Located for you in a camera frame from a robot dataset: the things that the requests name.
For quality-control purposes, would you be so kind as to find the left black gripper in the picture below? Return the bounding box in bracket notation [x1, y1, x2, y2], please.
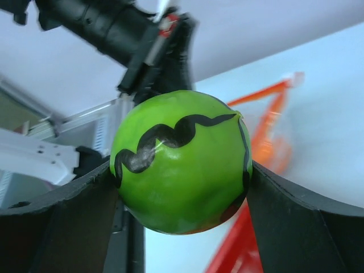
[116, 11, 200, 103]

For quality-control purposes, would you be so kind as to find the toy orange tangerine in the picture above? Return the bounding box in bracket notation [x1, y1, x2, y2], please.
[252, 136, 292, 174]

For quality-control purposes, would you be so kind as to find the clear zip top bag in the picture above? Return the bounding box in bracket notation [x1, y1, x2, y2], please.
[207, 72, 304, 272]

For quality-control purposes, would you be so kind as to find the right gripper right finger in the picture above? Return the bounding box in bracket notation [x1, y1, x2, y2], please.
[247, 163, 363, 272]

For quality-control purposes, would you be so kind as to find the toy whole watermelon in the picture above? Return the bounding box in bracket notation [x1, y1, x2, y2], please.
[110, 90, 253, 235]

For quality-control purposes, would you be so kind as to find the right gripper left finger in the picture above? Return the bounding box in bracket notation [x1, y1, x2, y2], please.
[1, 162, 118, 272]

